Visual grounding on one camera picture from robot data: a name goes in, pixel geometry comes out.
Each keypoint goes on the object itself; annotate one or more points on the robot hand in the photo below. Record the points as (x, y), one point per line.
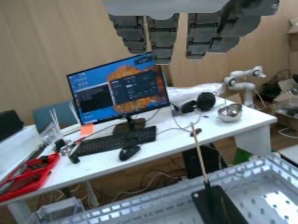
(161, 30)

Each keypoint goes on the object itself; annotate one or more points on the white plastic bag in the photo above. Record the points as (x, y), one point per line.
(190, 90)

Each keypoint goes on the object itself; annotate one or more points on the computer monitor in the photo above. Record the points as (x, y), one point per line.
(120, 88)

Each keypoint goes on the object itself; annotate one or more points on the black headphones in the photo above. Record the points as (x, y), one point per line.
(205, 101)

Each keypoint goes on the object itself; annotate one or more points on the small white jointed device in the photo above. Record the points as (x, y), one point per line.
(241, 83)

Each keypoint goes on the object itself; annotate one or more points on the metal bowl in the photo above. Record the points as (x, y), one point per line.
(230, 113)

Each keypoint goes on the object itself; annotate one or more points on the orange sticky note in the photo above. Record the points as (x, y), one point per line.
(86, 129)

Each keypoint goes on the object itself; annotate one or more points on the black keyboard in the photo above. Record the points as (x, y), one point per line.
(110, 141)

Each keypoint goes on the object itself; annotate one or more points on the grey-blue chair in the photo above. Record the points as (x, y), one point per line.
(53, 116)

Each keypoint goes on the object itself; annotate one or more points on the white desk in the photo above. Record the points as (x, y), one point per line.
(168, 150)

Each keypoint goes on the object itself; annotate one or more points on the black computer mouse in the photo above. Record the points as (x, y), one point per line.
(129, 152)

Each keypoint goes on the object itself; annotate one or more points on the thin stick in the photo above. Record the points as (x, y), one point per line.
(200, 153)

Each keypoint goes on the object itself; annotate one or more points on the black computer case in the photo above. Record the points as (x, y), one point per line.
(200, 163)

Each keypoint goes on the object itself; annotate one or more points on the black device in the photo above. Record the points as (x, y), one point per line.
(9, 125)

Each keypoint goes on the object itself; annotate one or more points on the red tray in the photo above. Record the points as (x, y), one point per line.
(21, 188)
(41, 161)

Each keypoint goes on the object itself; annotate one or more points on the black plate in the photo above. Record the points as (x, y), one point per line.
(217, 208)

